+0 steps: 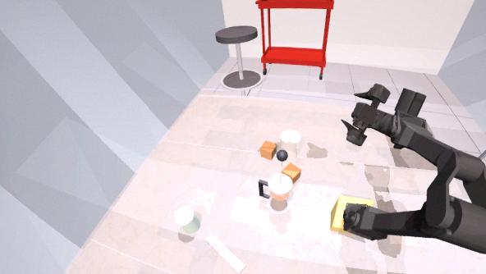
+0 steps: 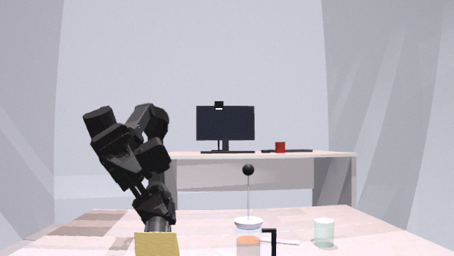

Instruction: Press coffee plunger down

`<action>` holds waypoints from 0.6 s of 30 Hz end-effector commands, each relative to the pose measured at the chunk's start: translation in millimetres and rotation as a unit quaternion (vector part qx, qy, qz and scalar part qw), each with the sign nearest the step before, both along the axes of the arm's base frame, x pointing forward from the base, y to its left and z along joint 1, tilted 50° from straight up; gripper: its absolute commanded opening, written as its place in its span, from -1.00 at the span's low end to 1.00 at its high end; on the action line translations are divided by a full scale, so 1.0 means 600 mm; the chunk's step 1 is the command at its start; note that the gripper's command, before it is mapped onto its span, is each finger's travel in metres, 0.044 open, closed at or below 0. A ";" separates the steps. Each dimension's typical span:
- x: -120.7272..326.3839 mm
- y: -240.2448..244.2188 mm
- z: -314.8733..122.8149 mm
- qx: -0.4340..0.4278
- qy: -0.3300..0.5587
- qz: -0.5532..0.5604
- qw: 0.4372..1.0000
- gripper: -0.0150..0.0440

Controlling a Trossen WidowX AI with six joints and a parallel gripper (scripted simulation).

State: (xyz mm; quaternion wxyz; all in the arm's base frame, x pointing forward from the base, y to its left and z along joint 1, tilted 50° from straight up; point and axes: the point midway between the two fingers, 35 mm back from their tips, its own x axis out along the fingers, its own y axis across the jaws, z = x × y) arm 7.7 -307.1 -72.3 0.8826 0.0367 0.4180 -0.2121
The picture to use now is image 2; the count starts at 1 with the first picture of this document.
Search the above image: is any glass french press with black knob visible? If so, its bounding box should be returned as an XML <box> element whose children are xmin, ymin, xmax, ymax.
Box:
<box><xmin>235</xmin><ymin>164</ymin><xmax>277</xmax><ymax>256</ymax></box>

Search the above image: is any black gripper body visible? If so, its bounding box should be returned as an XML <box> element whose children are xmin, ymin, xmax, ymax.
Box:
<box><xmin>90</xmin><ymin>123</ymin><xmax>162</xmax><ymax>211</ymax></box>

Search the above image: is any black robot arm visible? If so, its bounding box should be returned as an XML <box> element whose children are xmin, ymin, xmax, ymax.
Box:
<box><xmin>82</xmin><ymin>103</ymin><xmax>176</xmax><ymax>233</ymax></box>

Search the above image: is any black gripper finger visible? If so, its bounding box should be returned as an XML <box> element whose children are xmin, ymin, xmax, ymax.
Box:
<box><xmin>137</xmin><ymin>189</ymin><xmax>169</xmax><ymax>218</ymax></box>
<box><xmin>97</xmin><ymin>133</ymin><xmax>143</xmax><ymax>175</ymax></box>

